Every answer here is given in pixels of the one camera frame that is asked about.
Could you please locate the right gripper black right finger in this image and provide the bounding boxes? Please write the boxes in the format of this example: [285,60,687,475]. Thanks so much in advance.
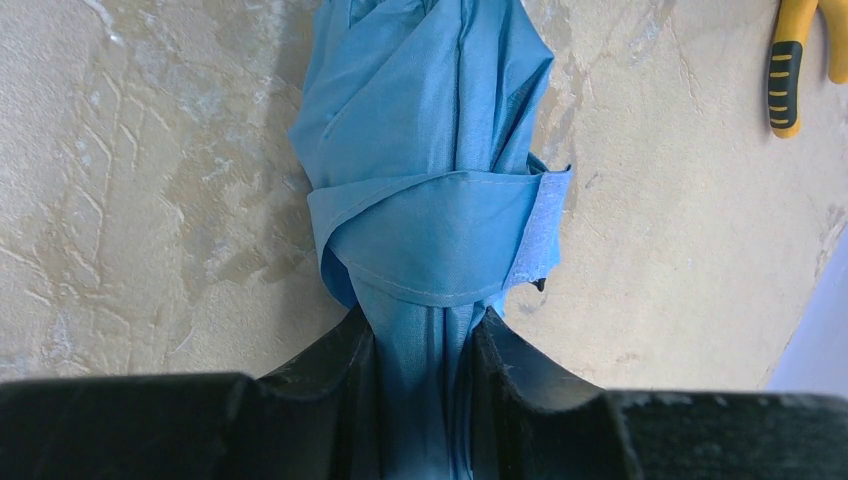
[472,310,847,479]

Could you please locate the yellow handled pliers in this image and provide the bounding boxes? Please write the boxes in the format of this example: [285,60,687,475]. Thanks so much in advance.
[766,0,847,139]

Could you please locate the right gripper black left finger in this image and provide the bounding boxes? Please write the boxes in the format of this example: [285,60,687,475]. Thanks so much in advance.
[1,308,380,479]

